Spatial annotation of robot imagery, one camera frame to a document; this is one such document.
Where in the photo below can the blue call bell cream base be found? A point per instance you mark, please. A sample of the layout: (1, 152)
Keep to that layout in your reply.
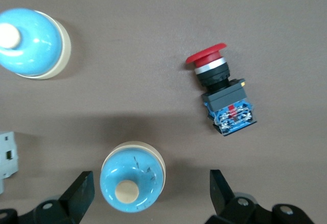
(132, 178)
(33, 45)

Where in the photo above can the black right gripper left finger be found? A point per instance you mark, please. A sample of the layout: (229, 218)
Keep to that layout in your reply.
(74, 201)

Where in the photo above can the white circuit breaker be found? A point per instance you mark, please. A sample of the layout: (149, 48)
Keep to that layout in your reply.
(7, 155)

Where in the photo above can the red mushroom push button switch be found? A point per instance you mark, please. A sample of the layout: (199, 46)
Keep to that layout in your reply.
(222, 99)

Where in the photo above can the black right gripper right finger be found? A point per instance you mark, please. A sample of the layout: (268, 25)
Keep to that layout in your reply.
(224, 203)

